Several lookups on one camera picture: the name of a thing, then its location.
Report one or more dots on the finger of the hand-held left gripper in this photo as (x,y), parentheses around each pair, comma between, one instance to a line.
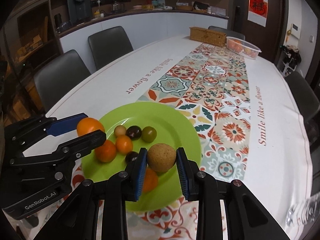
(90,140)
(65,125)

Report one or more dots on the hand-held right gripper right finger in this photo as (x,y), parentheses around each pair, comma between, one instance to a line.
(183,177)

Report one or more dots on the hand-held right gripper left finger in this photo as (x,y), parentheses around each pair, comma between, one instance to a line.
(141,175)

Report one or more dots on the large orange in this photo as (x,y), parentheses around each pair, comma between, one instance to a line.
(87,126)

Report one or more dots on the dark purple plum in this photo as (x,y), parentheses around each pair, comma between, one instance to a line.
(131,157)
(133,132)

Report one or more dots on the tan round fruit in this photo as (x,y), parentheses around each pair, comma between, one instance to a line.
(120,130)
(161,157)

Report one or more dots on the green round fruit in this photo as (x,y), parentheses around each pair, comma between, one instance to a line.
(149,133)

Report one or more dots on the green plate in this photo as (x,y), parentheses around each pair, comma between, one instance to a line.
(170,127)

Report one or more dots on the small orange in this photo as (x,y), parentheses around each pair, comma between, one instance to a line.
(124,144)

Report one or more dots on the grey chair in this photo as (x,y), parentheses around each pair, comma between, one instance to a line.
(60,80)
(232,33)
(300,92)
(110,45)

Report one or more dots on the patterned white tablecloth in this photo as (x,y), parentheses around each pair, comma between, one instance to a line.
(275,120)

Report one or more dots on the small yellow bottle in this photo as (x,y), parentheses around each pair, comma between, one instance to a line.
(98,13)

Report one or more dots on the black coffee machine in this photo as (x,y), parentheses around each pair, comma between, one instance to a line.
(79,7)

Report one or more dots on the clear plastic water bottle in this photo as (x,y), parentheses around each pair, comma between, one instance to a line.
(302,212)

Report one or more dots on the glass kettle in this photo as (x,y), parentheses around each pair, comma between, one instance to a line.
(116,7)

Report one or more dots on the white plastic basket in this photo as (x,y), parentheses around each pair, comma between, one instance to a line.
(243,47)

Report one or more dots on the wicker box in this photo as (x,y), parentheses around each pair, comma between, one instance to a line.
(207,36)

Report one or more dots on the dark bag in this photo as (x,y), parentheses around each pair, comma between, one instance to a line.
(291,57)

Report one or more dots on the black door lock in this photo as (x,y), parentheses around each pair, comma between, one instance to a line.
(237,12)

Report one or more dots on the white wall switch panel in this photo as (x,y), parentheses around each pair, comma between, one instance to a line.
(294,30)

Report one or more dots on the red wall poster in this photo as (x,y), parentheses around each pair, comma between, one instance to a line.
(258,5)

